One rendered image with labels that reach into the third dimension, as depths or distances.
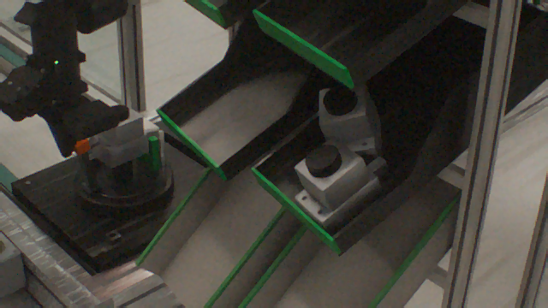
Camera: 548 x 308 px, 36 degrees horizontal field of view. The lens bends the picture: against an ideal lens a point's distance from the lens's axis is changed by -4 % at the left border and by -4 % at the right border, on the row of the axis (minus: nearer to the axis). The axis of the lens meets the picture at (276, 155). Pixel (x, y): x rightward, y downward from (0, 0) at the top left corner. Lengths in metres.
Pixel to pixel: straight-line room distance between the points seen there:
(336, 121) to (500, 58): 0.16
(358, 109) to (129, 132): 0.46
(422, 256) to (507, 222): 0.58
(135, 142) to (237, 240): 0.26
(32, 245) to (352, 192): 0.55
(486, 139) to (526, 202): 0.70
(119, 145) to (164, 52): 0.72
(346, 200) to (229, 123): 0.20
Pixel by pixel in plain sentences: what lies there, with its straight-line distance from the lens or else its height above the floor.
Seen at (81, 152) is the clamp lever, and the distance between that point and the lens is 1.15.
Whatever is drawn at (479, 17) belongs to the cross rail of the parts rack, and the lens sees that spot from 0.73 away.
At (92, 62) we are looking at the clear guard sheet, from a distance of 1.51.
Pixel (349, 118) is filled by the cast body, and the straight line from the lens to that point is 0.78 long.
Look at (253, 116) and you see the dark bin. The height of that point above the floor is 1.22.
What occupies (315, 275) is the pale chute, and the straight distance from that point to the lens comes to 0.93.
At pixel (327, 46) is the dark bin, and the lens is 0.72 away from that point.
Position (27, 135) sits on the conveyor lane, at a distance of 1.49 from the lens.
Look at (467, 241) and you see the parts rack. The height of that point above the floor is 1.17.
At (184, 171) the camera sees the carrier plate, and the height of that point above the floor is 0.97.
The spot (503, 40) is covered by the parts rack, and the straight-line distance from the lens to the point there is 0.72.
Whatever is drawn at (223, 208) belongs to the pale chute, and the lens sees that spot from 1.02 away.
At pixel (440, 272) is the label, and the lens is 0.88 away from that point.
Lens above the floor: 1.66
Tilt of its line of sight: 32 degrees down
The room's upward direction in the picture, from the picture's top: 2 degrees clockwise
